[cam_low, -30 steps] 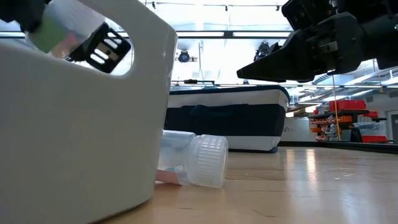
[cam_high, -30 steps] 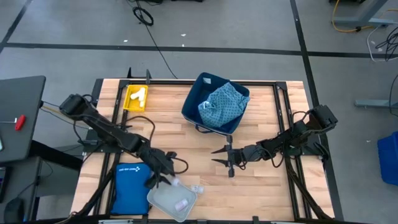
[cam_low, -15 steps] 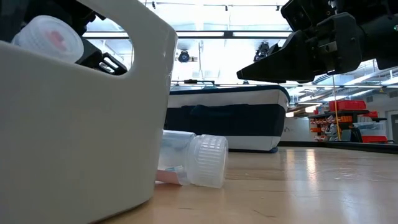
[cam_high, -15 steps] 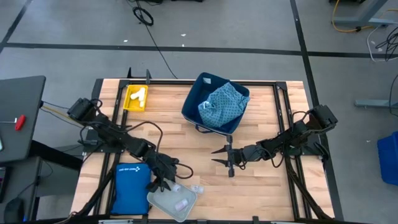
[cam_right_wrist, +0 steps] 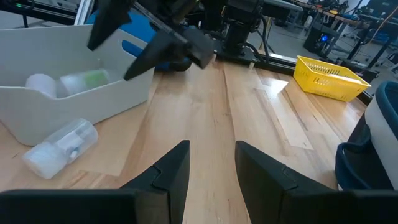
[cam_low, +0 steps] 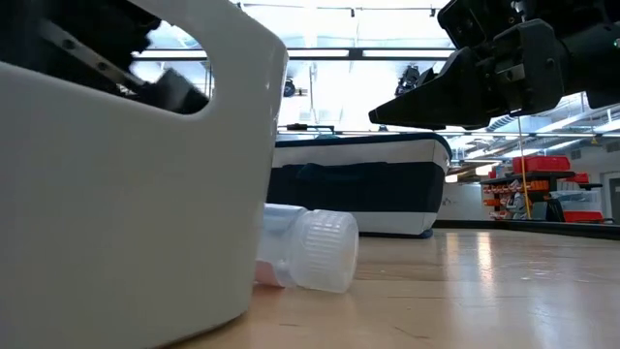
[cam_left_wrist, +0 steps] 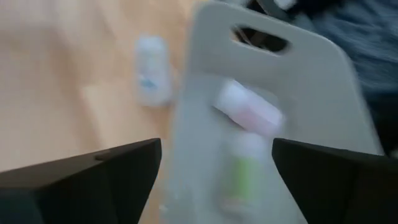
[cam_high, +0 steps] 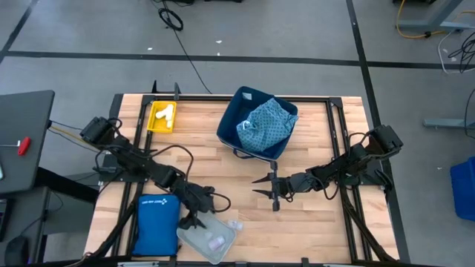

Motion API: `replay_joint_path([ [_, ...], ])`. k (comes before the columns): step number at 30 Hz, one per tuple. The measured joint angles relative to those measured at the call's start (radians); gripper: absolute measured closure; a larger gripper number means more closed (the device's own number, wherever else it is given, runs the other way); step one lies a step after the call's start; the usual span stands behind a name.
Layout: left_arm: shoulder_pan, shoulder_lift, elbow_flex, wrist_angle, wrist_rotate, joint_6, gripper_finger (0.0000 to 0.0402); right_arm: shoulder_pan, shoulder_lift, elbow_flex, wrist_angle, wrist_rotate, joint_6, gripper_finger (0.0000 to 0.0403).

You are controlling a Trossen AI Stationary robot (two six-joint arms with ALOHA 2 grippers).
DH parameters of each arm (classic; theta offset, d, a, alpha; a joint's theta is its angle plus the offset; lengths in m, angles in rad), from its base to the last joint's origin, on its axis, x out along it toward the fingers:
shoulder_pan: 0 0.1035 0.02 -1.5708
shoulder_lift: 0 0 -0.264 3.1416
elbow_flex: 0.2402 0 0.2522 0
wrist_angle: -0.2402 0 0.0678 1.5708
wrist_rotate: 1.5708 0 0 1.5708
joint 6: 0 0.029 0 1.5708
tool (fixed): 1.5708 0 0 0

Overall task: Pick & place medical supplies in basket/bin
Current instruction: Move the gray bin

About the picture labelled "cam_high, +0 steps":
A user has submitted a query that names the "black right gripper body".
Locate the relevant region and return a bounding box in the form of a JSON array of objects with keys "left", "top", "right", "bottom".
[{"left": 271, "top": 160, "right": 315, "bottom": 213}]

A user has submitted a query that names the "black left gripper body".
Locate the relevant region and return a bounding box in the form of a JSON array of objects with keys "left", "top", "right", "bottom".
[{"left": 180, "top": 183, "right": 217, "bottom": 219}]

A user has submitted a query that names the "clear cup with coloured pills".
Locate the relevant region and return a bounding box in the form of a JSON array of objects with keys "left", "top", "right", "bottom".
[{"left": 208, "top": 236, "right": 226, "bottom": 252}]

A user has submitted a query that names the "patterned light blue gown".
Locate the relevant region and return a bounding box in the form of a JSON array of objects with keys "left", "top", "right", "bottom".
[{"left": 236, "top": 97, "right": 299, "bottom": 153}]

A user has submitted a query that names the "blue fabric basket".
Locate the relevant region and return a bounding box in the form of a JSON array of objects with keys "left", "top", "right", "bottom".
[{"left": 216, "top": 85, "right": 300, "bottom": 163}]

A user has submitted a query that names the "grey plastic bin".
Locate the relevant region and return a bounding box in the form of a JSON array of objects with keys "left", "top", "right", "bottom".
[{"left": 176, "top": 210, "right": 238, "bottom": 266}]

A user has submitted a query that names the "yellow plastic basket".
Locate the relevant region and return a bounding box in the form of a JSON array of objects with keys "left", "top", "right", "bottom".
[{"left": 146, "top": 100, "right": 178, "bottom": 134}]

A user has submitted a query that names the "blue first aid pouch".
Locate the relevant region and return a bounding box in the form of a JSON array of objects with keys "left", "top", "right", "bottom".
[{"left": 131, "top": 193, "right": 182, "bottom": 257}]

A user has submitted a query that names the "grey table foot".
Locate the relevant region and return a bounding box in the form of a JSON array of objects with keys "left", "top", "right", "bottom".
[{"left": 423, "top": 118, "right": 475, "bottom": 130}]

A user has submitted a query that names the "black computer mouse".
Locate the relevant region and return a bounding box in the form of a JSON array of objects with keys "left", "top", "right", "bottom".
[{"left": 4, "top": 236, "right": 30, "bottom": 266}]

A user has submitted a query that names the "blue plastic tote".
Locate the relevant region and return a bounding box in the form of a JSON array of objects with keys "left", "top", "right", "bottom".
[{"left": 450, "top": 155, "right": 475, "bottom": 223}]

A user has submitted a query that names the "black desk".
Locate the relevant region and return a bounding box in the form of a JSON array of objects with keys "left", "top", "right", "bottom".
[{"left": 0, "top": 90, "right": 56, "bottom": 197}]

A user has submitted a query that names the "grey table base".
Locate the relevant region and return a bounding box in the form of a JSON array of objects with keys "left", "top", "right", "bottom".
[{"left": 396, "top": 0, "right": 475, "bottom": 33}]

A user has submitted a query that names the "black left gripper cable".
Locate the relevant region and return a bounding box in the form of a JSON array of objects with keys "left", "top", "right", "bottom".
[{"left": 209, "top": 191, "right": 232, "bottom": 214}]

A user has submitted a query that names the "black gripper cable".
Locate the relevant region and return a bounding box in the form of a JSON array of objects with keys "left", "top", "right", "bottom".
[
  {"left": 209, "top": 191, "right": 232, "bottom": 214},
  {"left": 315, "top": 173, "right": 341, "bottom": 202}
]

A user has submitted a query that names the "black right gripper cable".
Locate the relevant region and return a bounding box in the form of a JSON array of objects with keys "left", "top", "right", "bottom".
[{"left": 315, "top": 173, "right": 341, "bottom": 202}]

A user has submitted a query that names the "black metal table frame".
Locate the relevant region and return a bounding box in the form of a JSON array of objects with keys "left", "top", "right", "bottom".
[{"left": 107, "top": 79, "right": 400, "bottom": 267}]

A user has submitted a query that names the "red handled tool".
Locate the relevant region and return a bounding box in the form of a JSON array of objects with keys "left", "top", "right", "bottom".
[{"left": 0, "top": 136, "right": 31, "bottom": 156}]

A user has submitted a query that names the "black floor cable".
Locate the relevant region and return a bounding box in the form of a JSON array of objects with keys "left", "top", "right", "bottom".
[{"left": 150, "top": 0, "right": 212, "bottom": 93}]

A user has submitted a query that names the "yellow floor cable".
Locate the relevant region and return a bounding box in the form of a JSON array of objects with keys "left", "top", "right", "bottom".
[{"left": 395, "top": 0, "right": 475, "bottom": 40}]

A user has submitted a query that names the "white floor cable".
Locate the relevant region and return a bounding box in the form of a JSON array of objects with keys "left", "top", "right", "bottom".
[{"left": 437, "top": 31, "right": 475, "bottom": 75}]

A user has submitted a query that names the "black cable bundle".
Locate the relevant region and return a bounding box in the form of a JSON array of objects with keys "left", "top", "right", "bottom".
[{"left": 447, "top": 31, "right": 475, "bottom": 73}]

